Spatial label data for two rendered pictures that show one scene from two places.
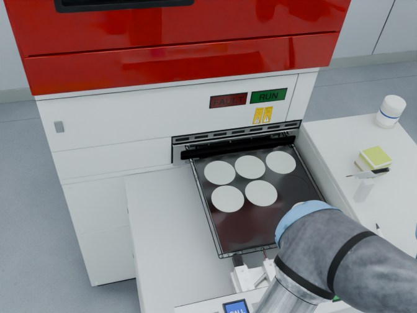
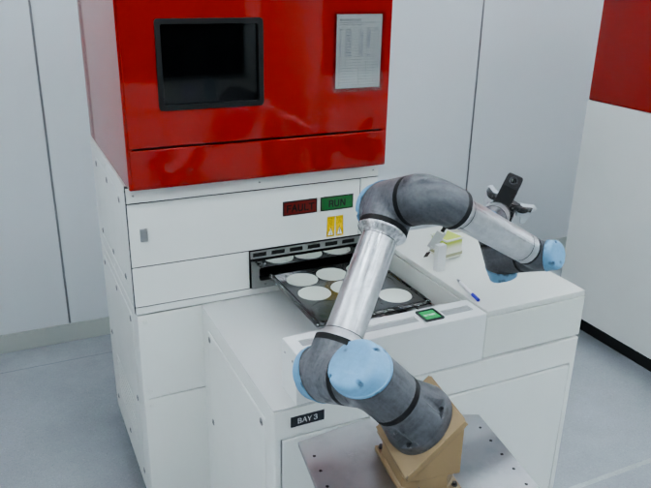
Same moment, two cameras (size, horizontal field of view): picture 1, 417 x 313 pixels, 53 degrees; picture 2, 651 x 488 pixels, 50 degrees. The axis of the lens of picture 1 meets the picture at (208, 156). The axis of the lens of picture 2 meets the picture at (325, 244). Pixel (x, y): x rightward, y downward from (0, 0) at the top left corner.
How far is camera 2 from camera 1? 115 cm
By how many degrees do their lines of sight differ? 27
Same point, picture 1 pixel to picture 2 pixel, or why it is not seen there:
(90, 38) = (183, 134)
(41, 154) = (55, 400)
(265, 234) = not seen: hidden behind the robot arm
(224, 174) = (307, 280)
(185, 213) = (273, 320)
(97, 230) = (169, 394)
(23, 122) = (24, 371)
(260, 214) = not seen: hidden behind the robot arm
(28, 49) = (134, 143)
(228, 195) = (314, 290)
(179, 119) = (256, 228)
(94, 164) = (172, 286)
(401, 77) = not seen: hidden behind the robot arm
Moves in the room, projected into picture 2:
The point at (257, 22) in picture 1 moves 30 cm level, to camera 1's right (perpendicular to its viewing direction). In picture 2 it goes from (316, 119) to (414, 119)
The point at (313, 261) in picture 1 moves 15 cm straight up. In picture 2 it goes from (383, 201) to (386, 135)
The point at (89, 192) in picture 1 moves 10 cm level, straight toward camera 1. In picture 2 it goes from (164, 328) to (174, 343)
